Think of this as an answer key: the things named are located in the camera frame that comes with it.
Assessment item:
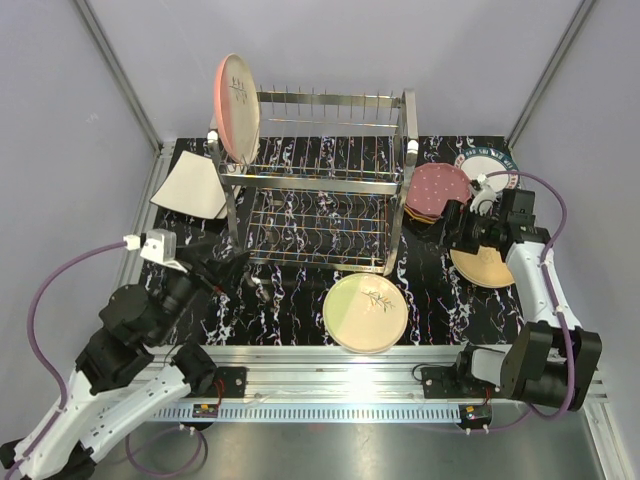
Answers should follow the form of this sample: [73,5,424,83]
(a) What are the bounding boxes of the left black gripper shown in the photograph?
[149,240,251,345]

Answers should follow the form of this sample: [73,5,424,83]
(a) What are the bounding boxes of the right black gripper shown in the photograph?
[417,200,504,256]

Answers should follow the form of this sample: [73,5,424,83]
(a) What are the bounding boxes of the beige tan round plate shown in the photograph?
[450,247,514,289]

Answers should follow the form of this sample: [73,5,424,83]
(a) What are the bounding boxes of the yellow dotted plate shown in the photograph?
[404,206,440,225]

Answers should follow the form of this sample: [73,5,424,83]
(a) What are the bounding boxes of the pink dotted plate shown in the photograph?
[405,163,471,218]

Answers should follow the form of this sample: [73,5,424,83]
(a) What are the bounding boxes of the teal-rimmed lettered plate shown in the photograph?
[454,147,520,193]

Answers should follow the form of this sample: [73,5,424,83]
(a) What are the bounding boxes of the square black-rimmed plate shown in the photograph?
[150,151,227,220]

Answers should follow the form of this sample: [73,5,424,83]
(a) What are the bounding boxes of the cream round plate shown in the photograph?
[322,273,409,354]

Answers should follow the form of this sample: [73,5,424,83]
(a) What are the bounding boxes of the pink round plate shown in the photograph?
[213,53,260,165]

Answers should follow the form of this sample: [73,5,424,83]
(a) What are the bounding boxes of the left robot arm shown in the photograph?
[1,229,250,479]

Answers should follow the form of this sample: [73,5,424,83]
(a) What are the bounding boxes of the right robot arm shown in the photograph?
[440,189,602,417]

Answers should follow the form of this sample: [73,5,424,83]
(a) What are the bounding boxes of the stainless steel dish rack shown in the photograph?
[206,89,419,276]

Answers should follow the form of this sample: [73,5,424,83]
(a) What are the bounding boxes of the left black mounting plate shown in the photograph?
[203,366,248,399]

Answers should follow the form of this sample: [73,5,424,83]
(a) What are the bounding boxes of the black mounting plate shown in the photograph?
[419,366,504,400]
[203,366,248,399]

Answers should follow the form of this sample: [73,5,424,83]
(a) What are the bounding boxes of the left small circuit board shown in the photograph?
[192,403,219,418]

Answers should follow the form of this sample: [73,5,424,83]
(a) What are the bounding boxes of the small circuit board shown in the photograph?
[192,403,219,418]
[459,403,493,428]

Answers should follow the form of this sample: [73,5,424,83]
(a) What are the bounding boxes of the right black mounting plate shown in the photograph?
[419,366,504,400]

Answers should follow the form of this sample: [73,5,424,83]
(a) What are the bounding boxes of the right small circuit board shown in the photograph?
[459,403,493,428]

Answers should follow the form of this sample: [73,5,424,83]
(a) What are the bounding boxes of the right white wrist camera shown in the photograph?
[470,174,497,216]

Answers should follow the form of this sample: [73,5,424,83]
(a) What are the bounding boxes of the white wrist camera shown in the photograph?
[122,229,187,273]
[470,174,497,216]

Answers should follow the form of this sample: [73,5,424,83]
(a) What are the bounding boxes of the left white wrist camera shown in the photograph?
[122,229,187,273]

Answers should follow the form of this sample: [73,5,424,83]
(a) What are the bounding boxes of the left aluminium frame post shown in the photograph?
[69,0,176,156]

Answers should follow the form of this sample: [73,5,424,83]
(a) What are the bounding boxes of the aluminium frame post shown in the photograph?
[69,0,176,156]
[506,0,598,150]

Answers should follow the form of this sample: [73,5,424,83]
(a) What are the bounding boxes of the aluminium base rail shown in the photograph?
[129,344,609,424]

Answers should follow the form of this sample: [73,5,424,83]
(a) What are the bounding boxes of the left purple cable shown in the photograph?
[0,239,209,476]

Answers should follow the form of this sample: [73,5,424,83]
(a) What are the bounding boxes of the right aluminium frame post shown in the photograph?
[506,0,598,150]

